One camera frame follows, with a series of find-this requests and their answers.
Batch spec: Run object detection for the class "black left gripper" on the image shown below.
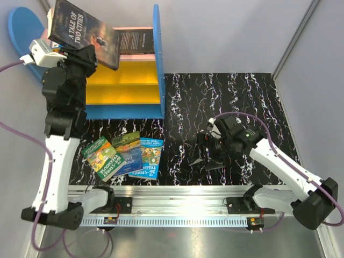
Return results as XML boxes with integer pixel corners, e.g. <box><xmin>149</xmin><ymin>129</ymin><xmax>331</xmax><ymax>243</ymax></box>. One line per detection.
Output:
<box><xmin>51</xmin><ymin>43</ymin><xmax>97</xmax><ymax>107</ymax></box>

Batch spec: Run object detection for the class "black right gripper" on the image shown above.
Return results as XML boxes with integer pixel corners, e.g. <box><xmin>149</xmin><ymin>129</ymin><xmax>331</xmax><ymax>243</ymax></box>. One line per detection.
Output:
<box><xmin>189</xmin><ymin>133</ymin><xmax>234</xmax><ymax>171</ymax></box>

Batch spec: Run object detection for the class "dark Tale Of Two Cities book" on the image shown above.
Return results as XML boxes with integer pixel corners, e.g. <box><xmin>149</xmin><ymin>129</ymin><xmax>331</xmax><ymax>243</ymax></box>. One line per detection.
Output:
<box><xmin>47</xmin><ymin>1</ymin><xmax>120</xmax><ymax>70</ymax></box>

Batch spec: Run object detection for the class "dark Three Days To See book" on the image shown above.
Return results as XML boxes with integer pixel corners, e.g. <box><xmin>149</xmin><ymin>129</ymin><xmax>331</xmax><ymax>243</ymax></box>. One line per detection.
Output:
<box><xmin>118</xmin><ymin>28</ymin><xmax>154</xmax><ymax>55</ymax></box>

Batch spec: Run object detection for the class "blue treehouse paperback book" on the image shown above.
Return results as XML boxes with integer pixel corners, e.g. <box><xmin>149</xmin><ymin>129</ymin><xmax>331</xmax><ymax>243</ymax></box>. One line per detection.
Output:
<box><xmin>50</xmin><ymin>41</ymin><xmax>62</xmax><ymax>52</ymax></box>

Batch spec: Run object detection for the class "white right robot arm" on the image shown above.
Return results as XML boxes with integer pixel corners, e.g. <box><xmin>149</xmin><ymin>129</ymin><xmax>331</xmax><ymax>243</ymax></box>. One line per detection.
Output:
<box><xmin>190</xmin><ymin>111</ymin><xmax>343</xmax><ymax>230</ymax></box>

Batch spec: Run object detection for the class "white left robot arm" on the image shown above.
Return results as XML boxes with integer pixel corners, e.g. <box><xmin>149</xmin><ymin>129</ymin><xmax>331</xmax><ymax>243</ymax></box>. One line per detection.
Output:
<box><xmin>21</xmin><ymin>45</ymin><xmax>116</xmax><ymax>230</ymax></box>

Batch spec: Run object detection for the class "blue 26-Storey Treehouse book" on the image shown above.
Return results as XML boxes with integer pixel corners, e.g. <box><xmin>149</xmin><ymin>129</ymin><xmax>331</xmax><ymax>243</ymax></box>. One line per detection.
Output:
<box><xmin>128</xmin><ymin>138</ymin><xmax>164</xmax><ymax>181</ymax></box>

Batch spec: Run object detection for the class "colourful wooden bookshelf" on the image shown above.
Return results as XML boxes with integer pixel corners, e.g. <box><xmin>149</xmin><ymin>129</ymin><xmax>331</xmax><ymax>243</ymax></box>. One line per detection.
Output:
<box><xmin>8</xmin><ymin>5</ymin><xmax>166</xmax><ymax>119</ymax></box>

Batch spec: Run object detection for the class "black marble pattern mat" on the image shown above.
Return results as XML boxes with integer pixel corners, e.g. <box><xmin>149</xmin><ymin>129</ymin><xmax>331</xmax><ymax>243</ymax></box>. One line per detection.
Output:
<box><xmin>69</xmin><ymin>73</ymin><xmax>299</xmax><ymax>186</ymax></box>

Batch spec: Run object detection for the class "blue Animal Farm book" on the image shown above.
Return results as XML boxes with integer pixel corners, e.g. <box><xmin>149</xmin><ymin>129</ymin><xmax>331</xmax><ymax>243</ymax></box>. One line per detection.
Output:
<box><xmin>111</xmin><ymin>132</ymin><xmax>143</xmax><ymax>177</ymax></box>

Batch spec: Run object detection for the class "green 104-Storey Treehouse book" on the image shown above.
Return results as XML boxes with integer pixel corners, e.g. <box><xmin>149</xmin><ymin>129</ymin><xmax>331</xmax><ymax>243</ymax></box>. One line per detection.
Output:
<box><xmin>82</xmin><ymin>136</ymin><xmax>126</xmax><ymax>182</ymax></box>

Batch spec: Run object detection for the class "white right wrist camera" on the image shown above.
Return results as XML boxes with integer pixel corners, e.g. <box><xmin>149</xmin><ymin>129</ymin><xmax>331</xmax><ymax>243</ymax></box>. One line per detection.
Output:
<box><xmin>207</xmin><ymin>118</ymin><xmax>221</xmax><ymax>139</ymax></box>

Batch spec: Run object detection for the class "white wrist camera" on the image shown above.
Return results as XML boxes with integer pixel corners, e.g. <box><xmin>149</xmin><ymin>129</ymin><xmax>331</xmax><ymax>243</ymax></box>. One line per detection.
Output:
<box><xmin>207</xmin><ymin>118</ymin><xmax>221</xmax><ymax>139</ymax></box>
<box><xmin>19</xmin><ymin>39</ymin><xmax>67</xmax><ymax>68</ymax></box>

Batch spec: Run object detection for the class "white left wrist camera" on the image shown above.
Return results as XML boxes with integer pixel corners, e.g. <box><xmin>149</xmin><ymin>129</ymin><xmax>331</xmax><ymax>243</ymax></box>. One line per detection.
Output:
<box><xmin>19</xmin><ymin>39</ymin><xmax>67</xmax><ymax>68</ymax></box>

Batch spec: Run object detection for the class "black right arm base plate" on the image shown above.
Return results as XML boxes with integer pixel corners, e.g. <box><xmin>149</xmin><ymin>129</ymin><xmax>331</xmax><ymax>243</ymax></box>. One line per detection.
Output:
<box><xmin>223</xmin><ymin>197</ymin><xmax>262</xmax><ymax>215</ymax></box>

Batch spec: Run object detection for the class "white slotted cable duct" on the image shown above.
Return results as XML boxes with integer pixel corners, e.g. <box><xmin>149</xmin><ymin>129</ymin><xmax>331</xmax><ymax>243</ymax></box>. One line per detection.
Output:
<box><xmin>81</xmin><ymin>216</ymin><xmax>247</xmax><ymax>227</ymax></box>

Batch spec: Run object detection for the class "aluminium mounting rail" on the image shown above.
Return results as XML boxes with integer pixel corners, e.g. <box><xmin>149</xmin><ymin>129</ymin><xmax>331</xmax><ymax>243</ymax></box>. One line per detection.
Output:
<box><xmin>36</xmin><ymin>184</ymin><xmax>328</xmax><ymax>219</ymax></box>

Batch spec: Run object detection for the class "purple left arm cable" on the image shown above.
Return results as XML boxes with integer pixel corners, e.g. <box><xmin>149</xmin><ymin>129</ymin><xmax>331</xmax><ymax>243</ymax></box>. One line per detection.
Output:
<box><xmin>0</xmin><ymin>60</ymin><xmax>112</xmax><ymax>255</ymax></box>

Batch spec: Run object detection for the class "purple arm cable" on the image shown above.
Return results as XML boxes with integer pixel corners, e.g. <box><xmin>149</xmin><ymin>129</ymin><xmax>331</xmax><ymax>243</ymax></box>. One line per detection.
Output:
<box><xmin>212</xmin><ymin>112</ymin><xmax>341</xmax><ymax>233</ymax></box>
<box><xmin>0</xmin><ymin>60</ymin><xmax>112</xmax><ymax>255</ymax></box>

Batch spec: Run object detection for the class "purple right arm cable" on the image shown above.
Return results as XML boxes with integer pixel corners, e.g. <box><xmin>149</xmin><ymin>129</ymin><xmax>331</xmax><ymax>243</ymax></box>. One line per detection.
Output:
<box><xmin>212</xmin><ymin>112</ymin><xmax>341</xmax><ymax>233</ymax></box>

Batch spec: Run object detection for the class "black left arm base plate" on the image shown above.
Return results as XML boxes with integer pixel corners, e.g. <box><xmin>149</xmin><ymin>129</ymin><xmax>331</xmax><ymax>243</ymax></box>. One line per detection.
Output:
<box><xmin>109</xmin><ymin>196</ymin><xmax>133</xmax><ymax>214</ymax></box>

